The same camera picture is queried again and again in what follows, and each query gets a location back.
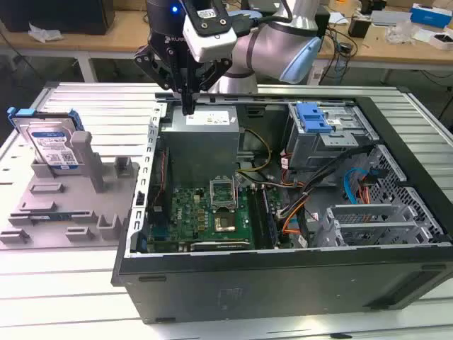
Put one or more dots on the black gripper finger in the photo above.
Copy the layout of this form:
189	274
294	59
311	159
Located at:
155	67
212	74

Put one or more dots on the hard disk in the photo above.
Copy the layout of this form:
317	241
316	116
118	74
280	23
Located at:
53	145

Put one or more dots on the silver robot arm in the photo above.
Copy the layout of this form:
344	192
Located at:
269	46

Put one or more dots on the metal disk bay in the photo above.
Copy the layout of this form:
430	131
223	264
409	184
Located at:
371	226

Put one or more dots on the wooden desk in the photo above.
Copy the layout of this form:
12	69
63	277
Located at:
117	39

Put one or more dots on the grey power supply unit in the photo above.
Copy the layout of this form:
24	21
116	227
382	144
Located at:
198	148

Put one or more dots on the blue plastic latch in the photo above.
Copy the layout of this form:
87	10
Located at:
311	120

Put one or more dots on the large black box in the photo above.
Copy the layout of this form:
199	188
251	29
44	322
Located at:
53	14

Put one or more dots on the crumpled plastic bag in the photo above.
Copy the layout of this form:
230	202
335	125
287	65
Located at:
44	33

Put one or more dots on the metal drive cage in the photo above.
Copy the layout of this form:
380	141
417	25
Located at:
318	148

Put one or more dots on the green motherboard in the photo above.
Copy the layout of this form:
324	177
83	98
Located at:
191	216

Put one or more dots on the small dark box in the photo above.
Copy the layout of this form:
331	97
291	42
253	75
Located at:
359	27

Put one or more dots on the grey parts rack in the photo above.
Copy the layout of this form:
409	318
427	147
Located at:
70	198

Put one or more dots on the black graphics card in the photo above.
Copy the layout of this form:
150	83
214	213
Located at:
219	245

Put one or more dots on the flat grey box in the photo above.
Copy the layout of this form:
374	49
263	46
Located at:
389	17

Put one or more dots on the clear plastic bag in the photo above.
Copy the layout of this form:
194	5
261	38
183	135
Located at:
400	33

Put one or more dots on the black PC case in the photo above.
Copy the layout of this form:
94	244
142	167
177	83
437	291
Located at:
247	283

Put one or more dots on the blue white carton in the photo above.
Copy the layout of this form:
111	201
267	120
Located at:
431	14

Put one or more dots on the white open box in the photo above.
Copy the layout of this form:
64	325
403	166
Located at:
442	39

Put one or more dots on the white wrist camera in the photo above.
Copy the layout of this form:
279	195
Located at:
212	42

